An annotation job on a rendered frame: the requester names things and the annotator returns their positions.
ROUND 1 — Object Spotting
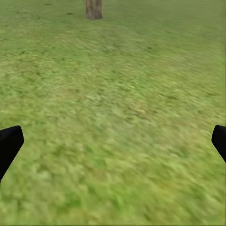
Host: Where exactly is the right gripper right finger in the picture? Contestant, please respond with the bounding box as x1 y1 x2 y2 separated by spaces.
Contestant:
211 125 226 162

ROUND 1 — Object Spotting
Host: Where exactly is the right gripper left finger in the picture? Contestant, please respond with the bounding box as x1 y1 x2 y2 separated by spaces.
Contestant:
0 125 24 181

